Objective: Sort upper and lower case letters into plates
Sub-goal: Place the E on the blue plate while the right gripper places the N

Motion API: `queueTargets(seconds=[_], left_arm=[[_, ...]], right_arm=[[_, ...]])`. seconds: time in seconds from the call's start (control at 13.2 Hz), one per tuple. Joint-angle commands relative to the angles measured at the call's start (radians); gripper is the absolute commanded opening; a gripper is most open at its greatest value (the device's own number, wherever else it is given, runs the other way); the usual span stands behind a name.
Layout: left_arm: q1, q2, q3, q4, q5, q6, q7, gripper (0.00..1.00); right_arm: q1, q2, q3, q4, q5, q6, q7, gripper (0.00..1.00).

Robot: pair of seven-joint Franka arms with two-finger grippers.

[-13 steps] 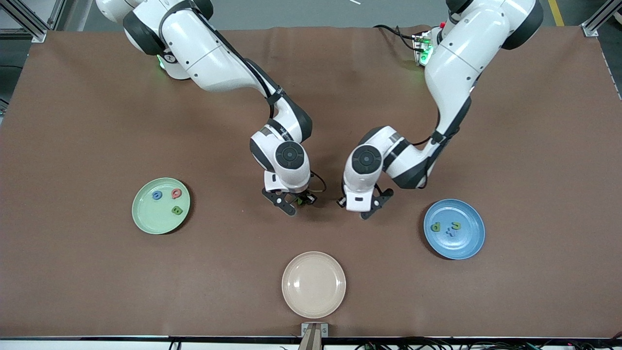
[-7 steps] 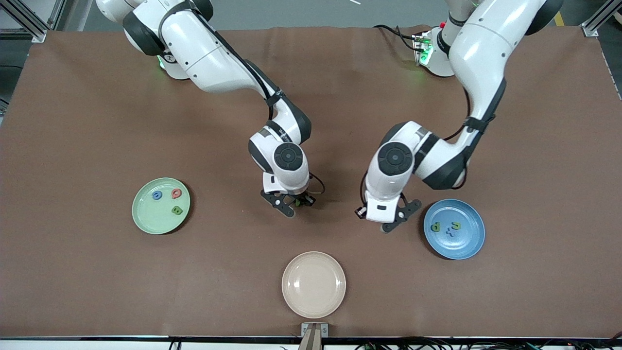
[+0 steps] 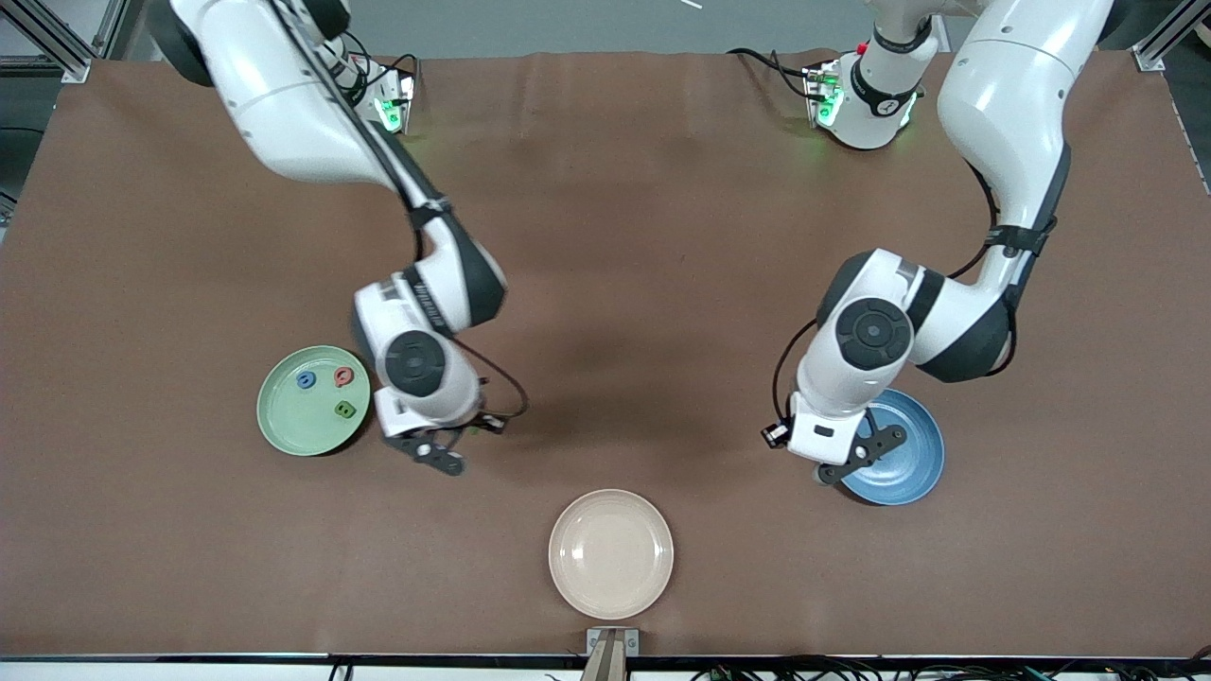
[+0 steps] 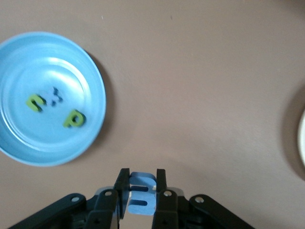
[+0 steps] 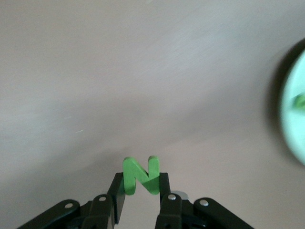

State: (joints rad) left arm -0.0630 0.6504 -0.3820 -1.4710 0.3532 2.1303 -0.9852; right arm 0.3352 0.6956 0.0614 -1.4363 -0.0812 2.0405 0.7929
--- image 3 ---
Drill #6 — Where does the blue plate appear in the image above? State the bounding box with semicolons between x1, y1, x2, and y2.
837;387;946;507

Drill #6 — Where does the green plate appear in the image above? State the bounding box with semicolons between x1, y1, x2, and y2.
256;345;372;458

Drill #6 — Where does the cream plate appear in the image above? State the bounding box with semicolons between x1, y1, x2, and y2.
548;488;676;621

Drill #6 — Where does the brown table cover mat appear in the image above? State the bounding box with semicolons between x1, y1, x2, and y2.
0;49;1211;660

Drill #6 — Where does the black cable bundle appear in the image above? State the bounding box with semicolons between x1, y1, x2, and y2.
689;655;1211;681

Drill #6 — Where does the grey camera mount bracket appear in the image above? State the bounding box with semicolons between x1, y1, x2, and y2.
579;626;641;681

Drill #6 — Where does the black base cable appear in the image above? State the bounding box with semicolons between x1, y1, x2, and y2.
727;47;816;101
341;28;420;91

